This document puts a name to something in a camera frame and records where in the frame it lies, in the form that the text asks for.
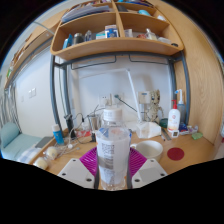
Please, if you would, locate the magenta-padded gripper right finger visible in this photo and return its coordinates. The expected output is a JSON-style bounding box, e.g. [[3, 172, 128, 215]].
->
[[126, 147, 168, 190]]

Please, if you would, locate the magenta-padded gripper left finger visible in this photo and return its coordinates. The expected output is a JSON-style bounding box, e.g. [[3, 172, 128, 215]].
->
[[57, 146, 100, 190]]

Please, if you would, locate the clear plastic water bottle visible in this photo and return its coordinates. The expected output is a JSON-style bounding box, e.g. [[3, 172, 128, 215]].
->
[[95, 107, 133, 192]]

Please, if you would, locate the cream plastic cup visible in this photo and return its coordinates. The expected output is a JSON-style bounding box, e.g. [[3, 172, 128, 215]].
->
[[130, 139, 164, 163]]

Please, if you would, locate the round cream bun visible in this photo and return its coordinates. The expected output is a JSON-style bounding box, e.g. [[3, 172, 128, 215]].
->
[[33, 156, 49, 170], [45, 146, 58, 159]]

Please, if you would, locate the flat round red coaster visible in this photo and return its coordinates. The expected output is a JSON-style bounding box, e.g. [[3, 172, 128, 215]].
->
[[166, 146, 185, 161]]

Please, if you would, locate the small blue bottle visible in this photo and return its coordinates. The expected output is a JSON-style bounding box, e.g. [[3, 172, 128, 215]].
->
[[52, 123, 65, 145]]

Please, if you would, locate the white paper bag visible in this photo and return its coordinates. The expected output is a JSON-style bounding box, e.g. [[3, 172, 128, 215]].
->
[[135, 120, 162, 139]]

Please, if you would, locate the black handheld device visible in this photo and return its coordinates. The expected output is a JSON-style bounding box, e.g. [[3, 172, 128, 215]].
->
[[64, 113, 76, 139]]

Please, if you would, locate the metal cup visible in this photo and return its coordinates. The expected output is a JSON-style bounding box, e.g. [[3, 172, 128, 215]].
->
[[88, 113, 101, 132]]

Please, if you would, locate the bed with striped sheet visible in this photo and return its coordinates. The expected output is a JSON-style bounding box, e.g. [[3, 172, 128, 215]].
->
[[0, 131, 54, 164]]

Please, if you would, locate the white red-pump lotion bottle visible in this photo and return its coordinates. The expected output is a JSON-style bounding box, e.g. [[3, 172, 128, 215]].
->
[[167, 99, 182, 138]]

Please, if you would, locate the green wipes packet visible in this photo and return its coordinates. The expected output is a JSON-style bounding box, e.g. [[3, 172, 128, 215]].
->
[[191, 131, 204, 140]]

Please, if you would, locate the pink packet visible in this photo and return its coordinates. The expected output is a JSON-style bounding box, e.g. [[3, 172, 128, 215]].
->
[[186, 125, 200, 135]]

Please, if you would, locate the tree creature figurine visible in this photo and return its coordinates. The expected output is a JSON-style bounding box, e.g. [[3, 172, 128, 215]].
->
[[148, 89, 164, 123]]

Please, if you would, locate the clear blue spray bottle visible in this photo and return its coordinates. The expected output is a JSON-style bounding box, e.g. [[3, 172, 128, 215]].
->
[[174, 88, 187, 124]]

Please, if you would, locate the teal pillow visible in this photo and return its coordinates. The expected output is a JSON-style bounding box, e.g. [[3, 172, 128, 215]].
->
[[0, 122, 21, 148]]

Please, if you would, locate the white desk lamp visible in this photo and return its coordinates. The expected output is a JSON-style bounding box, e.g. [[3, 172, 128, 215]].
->
[[78, 68, 143, 123]]

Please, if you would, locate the wooden shelf unit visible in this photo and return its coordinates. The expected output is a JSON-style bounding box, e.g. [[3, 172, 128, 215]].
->
[[49, 0, 185, 62]]

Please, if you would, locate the white wall socket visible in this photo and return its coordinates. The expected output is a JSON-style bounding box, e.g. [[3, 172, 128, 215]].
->
[[99, 93, 125, 106]]

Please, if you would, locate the grey metal desk frame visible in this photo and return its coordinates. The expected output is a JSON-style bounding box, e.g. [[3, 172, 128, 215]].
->
[[49, 51, 191, 134]]

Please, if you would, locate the wooden loft bed frame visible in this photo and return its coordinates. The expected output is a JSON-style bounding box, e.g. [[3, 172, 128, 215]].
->
[[3, 9, 68, 89]]

